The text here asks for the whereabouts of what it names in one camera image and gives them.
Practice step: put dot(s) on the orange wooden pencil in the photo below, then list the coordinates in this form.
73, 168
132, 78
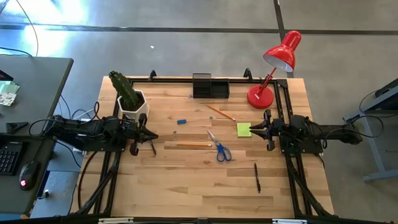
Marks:
194, 144
220, 112

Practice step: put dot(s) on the pale paper sheets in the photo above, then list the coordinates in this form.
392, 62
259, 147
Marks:
7, 93

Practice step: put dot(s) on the black keyboard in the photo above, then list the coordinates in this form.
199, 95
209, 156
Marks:
9, 158

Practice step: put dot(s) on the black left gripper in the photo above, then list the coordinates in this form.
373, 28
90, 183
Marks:
136, 133

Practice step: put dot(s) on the black mesh desk organizer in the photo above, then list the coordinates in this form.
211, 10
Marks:
217, 90

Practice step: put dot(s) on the grey side table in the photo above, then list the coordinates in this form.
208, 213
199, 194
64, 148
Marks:
371, 146

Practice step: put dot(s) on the grey office desk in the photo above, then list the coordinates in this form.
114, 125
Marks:
37, 93

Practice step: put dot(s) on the green cactus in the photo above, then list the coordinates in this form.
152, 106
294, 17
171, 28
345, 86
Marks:
124, 87

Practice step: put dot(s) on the white hexagonal plant pot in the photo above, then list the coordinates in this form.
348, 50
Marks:
136, 115

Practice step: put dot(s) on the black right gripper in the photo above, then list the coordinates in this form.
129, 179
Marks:
275, 130

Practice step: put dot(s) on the green sticky note pad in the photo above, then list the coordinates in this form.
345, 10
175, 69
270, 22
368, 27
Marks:
244, 129

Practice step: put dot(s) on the red desk lamp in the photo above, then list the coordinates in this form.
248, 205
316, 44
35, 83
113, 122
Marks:
260, 97

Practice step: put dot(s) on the black wedge shaped object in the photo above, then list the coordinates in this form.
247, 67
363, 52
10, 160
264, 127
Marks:
15, 127

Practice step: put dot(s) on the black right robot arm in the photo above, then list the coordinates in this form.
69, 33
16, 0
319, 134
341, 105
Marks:
311, 132

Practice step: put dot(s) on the silver metal bracket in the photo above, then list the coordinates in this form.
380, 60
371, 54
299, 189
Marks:
289, 221
115, 221

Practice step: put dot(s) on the black flat device corner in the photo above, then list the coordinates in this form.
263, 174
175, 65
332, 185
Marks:
5, 76

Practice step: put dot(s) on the black computer mouse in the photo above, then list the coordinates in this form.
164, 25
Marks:
28, 174

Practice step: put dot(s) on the blue eraser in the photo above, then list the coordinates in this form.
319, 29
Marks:
182, 122

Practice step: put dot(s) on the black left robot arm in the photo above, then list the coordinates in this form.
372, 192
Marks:
81, 130

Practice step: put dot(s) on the small black white object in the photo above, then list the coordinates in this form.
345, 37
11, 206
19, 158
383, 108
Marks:
45, 194

